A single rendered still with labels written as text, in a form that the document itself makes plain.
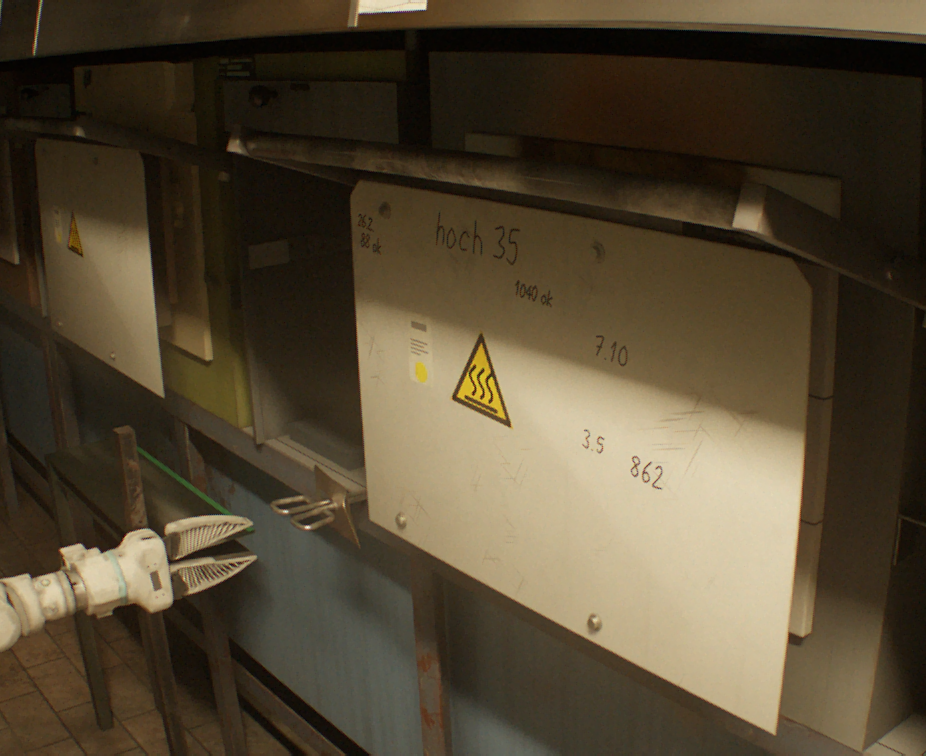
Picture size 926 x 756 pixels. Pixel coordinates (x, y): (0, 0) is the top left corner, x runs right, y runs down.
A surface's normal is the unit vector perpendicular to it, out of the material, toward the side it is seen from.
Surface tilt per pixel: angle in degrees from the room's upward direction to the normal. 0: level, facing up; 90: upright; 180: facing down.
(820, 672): 90
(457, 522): 90
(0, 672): 0
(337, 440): 0
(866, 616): 90
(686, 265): 90
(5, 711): 0
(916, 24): 80
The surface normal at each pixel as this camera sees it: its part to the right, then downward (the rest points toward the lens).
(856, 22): -0.77, 0.04
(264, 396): 0.62, 0.22
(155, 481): -0.03, -0.95
